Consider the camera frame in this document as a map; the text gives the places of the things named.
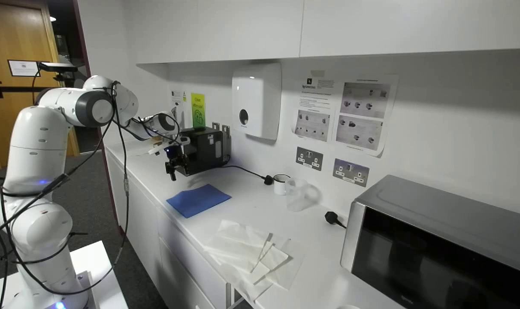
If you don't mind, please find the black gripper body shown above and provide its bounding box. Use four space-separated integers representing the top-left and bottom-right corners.
164 141 188 168

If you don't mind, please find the blue placemat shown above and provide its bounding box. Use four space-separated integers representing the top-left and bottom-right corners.
166 182 234 220

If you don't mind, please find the black coffee machine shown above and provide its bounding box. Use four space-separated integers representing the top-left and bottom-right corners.
176 125 234 177

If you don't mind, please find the green yellow poster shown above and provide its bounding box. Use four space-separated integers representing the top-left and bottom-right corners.
190 91 208 129

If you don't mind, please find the white base cabinet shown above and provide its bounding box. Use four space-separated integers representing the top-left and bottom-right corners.
104 146 234 309

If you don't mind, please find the white paper towel dispenser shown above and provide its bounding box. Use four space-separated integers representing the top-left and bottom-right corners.
231 63 284 142

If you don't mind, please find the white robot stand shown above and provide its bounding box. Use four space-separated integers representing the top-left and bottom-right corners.
0 239 129 309

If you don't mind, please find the white laminated notice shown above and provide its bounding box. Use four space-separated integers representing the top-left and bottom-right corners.
334 75 397 158
293 67 337 144

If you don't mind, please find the black microwave plug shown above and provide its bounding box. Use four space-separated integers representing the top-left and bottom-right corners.
323 209 351 232

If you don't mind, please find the white door sign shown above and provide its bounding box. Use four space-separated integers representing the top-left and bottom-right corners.
8 58 42 79

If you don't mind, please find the wooden door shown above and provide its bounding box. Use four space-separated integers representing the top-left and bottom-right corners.
0 0 83 168

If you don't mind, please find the silver microwave oven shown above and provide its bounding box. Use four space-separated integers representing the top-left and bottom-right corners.
341 173 520 309

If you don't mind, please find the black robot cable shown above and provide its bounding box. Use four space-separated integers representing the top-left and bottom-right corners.
9 84 133 297
0 122 116 245

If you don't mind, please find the black power cable with plug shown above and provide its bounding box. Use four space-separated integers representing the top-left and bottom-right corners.
227 163 277 187

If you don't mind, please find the black camera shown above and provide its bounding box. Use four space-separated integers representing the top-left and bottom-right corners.
37 60 81 74

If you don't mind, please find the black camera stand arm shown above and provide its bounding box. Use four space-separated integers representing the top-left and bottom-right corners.
0 79 73 99

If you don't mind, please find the white wall cabinet unit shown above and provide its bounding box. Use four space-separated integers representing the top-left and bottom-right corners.
135 0 520 65

